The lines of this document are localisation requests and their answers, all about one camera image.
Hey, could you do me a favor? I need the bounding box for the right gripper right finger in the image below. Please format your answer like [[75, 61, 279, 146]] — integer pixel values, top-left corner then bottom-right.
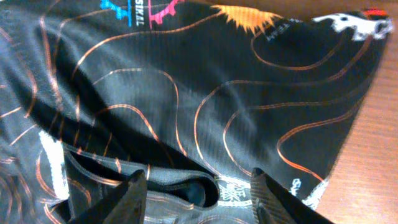
[[250, 167, 333, 224]]

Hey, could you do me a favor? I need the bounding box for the black orange patterned jersey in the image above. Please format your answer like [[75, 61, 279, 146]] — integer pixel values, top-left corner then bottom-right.
[[1, 0, 393, 223]]

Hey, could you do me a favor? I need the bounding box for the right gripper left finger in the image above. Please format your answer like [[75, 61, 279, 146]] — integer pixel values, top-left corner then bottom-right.
[[69, 170, 147, 224]]

